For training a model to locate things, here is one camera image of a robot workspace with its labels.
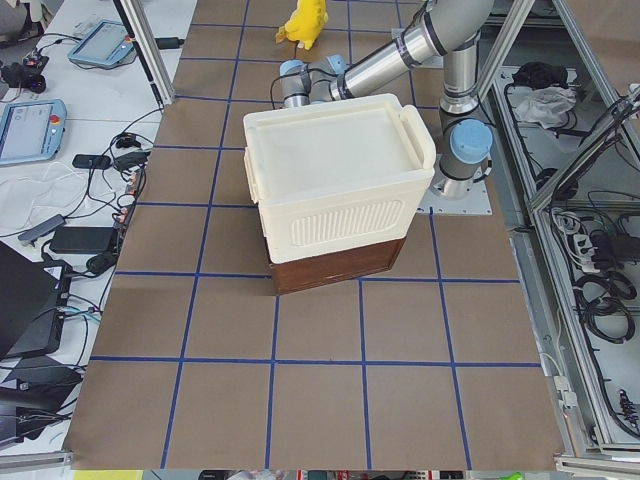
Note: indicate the dark brown wooden drawer cabinet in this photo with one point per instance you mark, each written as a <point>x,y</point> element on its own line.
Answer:
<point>326,269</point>

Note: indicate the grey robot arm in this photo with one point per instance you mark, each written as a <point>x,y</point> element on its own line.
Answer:
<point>446,29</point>

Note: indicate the cream plastic storage box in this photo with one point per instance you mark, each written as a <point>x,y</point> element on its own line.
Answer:
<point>339,175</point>

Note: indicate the yellow plush dinosaur toy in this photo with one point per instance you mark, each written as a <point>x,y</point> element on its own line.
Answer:
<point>305,24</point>

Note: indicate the black power adapter brick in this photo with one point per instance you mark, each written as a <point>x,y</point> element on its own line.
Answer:
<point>82,240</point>

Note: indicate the white power strip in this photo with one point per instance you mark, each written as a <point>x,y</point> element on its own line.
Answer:
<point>584,251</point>

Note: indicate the grey usb hub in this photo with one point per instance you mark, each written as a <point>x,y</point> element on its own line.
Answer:
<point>42,229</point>

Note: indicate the white crumpled cloth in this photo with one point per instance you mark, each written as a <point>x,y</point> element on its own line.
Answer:
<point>547,107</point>

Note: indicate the black cloth bundle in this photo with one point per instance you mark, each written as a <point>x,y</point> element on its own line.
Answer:
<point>540,75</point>

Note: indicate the blue teach pendant far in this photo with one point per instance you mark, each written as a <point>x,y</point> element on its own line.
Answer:
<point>106,46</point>

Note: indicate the blue teach pendant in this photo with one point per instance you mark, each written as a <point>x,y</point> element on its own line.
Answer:
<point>32,131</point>
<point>106,46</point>

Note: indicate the black laptop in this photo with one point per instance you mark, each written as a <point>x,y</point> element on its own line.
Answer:
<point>32,296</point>

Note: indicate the blue teach pendant near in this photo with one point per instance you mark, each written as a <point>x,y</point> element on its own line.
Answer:
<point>32,131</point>

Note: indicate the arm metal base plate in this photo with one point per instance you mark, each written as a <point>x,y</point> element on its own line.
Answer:
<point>450,197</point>

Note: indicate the aluminium frame post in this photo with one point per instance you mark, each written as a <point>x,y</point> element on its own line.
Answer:
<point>133,17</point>

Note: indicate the aluminium side rail frame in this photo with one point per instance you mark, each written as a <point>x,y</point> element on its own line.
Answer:
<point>581,177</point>

